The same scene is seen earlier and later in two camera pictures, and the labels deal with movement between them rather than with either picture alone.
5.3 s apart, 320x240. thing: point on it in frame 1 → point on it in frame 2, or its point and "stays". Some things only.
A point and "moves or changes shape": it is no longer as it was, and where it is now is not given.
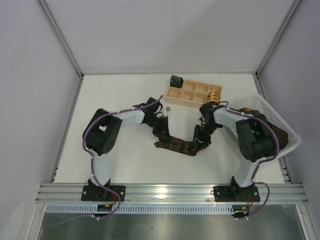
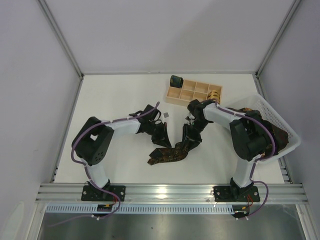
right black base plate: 236,194 stays
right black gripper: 200,135 → 191,132
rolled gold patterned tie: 213,96 stays
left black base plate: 97,193 stays
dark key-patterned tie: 202,138 moves or changes shape
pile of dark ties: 282,134 stays
